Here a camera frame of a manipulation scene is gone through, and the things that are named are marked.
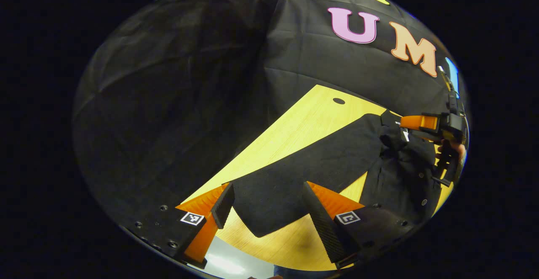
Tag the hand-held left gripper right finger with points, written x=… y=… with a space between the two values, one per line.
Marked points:
x=324 y=228

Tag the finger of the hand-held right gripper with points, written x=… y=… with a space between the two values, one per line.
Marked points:
x=417 y=122

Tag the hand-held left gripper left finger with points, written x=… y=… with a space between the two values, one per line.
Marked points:
x=223 y=205

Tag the black coat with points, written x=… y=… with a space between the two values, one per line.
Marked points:
x=294 y=178

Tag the black table grommet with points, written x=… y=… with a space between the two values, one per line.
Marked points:
x=338 y=101

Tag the black backdrop cloth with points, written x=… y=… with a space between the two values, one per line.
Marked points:
x=168 y=102

